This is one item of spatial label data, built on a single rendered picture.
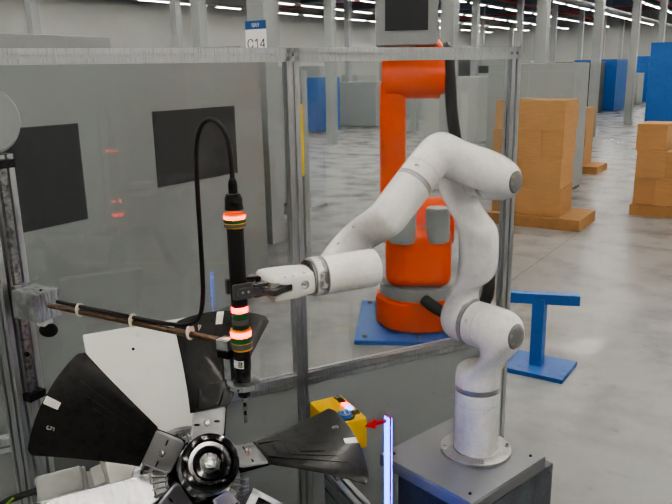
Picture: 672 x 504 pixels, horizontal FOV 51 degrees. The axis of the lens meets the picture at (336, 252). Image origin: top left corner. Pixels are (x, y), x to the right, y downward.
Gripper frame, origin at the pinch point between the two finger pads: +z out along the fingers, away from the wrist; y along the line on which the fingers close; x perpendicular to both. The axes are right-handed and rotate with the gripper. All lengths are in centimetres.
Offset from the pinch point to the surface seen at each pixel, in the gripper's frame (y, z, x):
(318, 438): 0.4, -16.9, -38.2
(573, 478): 95, -198, -156
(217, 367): 11.1, 2.3, -20.9
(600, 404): 146, -271, -156
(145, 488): 8.0, 20.6, -43.8
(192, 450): -2.7, 12.4, -31.5
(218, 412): 4.8, 4.5, -28.5
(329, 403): 34, -36, -49
